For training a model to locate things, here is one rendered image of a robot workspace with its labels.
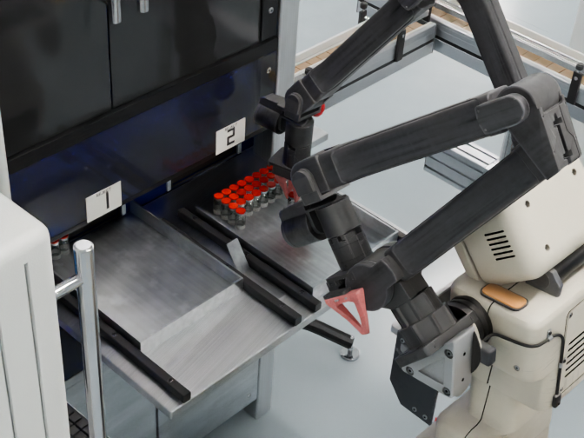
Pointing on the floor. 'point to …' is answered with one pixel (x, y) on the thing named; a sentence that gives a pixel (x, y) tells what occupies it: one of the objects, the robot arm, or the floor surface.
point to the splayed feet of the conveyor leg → (335, 339)
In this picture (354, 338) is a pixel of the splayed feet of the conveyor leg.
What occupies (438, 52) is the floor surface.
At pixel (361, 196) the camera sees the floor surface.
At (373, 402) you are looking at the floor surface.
